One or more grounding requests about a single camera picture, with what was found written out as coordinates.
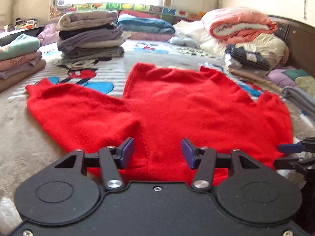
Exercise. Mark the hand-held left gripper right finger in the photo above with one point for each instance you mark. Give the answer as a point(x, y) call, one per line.
point(186, 152)

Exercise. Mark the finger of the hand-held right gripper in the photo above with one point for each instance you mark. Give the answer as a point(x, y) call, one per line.
point(288, 163)
point(290, 148)

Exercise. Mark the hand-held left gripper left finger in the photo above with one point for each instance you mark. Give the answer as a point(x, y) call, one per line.
point(128, 150)

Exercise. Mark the red knitted sweater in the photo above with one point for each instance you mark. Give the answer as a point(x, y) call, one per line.
point(172, 108)

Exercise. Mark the stack of folded grey clothes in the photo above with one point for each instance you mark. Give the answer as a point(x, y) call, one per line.
point(91, 36)

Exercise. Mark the left stack folded pastel clothes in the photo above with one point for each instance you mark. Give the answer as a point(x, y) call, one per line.
point(19, 78)

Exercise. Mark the grey fleece folded garment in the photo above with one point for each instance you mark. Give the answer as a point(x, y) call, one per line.
point(300, 100)

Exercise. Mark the peach folded garment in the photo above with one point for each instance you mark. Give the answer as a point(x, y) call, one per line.
point(256, 78)

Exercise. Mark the light grey folded garment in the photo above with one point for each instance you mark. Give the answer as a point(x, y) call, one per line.
point(246, 71)

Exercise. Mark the navy striped folded garment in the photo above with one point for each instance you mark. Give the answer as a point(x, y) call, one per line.
point(248, 56)

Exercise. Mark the white folded garment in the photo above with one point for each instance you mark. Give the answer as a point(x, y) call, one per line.
point(232, 61)

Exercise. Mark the cream quilt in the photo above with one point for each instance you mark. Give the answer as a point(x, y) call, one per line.
point(270, 48)

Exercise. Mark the dark wooden headboard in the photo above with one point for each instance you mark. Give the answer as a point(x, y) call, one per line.
point(300, 44)

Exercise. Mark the cartoon mouse printed blanket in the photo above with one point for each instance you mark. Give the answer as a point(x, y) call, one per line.
point(19, 127)

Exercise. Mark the light blue plush toy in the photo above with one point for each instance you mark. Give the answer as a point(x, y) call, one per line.
point(182, 41)

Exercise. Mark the white quilted blanket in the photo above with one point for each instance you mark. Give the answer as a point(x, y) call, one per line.
point(189, 30)

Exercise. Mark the blue folded quilt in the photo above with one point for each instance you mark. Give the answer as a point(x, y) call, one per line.
point(145, 25)

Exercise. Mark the pink folded quilt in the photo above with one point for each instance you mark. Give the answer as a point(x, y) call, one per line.
point(238, 23)

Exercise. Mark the red folded blanket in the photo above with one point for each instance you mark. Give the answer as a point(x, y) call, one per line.
point(137, 14)

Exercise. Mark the lavender folded garment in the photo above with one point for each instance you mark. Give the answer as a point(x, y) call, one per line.
point(14, 70)

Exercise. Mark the lilac pillow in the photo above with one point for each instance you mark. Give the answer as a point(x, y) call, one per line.
point(48, 34)

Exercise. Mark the pink folded top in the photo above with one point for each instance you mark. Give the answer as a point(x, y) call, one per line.
point(19, 60)

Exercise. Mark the mint green folded top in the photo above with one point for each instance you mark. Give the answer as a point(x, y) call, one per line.
point(17, 45)

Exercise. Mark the black desk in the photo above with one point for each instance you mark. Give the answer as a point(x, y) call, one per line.
point(14, 35)

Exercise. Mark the pile of small desk items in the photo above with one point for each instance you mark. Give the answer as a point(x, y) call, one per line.
point(22, 24)

